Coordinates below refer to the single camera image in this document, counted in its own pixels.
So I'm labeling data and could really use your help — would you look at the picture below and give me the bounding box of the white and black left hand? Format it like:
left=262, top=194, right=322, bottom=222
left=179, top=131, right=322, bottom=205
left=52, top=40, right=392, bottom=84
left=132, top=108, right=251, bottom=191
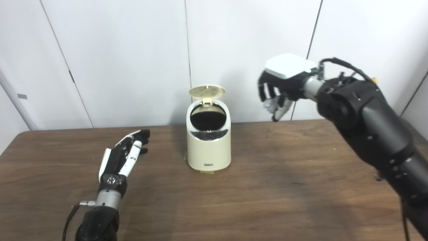
left=98, top=129, right=151, bottom=198

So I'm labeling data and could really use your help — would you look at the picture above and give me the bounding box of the cream-colored bin body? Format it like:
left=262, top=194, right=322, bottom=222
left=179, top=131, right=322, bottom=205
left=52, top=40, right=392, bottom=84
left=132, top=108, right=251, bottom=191
left=186, top=99, right=232, bottom=172

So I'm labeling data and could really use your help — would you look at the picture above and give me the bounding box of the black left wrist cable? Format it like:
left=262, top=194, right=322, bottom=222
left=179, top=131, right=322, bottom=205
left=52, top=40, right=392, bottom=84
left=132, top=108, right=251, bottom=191
left=62, top=200, right=97, bottom=241

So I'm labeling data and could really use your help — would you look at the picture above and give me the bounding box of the white paper ball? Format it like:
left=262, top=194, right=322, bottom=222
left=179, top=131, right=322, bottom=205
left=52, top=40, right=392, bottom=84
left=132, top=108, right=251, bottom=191
left=263, top=99, right=280, bottom=113

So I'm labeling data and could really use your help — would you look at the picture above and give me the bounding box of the cream round bin lid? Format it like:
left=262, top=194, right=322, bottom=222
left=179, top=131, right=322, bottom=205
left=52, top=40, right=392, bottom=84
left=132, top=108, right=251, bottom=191
left=189, top=85, right=226, bottom=107

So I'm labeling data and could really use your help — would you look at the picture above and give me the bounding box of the white and black right hand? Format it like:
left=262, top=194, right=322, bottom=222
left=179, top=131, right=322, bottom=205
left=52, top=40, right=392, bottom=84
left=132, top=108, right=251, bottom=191
left=257, top=53, right=318, bottom=123

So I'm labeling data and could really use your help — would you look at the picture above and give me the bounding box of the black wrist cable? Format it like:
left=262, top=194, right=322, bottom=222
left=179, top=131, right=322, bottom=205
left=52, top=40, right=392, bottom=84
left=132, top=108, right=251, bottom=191
left=62, top=200, right=97, bottom=241
left=319, top=58, right=410, bottom=241

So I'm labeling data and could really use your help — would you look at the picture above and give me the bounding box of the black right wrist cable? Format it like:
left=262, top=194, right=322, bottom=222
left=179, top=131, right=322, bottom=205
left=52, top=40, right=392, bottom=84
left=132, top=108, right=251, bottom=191
left=319, top=58, right=410, bottom=241

